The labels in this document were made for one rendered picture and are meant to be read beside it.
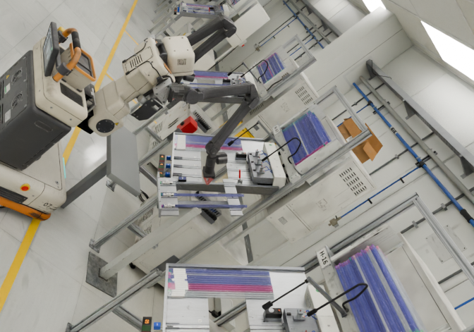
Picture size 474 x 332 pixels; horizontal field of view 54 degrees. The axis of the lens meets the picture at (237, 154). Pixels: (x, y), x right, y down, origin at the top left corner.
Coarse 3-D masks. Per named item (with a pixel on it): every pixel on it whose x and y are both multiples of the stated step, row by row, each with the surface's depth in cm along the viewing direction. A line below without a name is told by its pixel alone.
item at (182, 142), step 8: (176, 136) 353; (184, 136) 355; (192, 136) 357; (200, 136) 359; (176, 144) 343; (184, 144) 344; (192, 144) 346; (200, 144) 348; (224, 144) 353; (232, 144) 354; (240, 144) 356; (232, 152) 343
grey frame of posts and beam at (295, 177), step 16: (320, 96) 359; (160, 144) 364; (352, 144) 292; (144, 160) 370; (288, 176) 306; (304, 176) 301; (144, 208) 302; (256, 208) 311; (128, 224) 307; (240, 224) 316; (96, 240) 315; (208, 240) 321
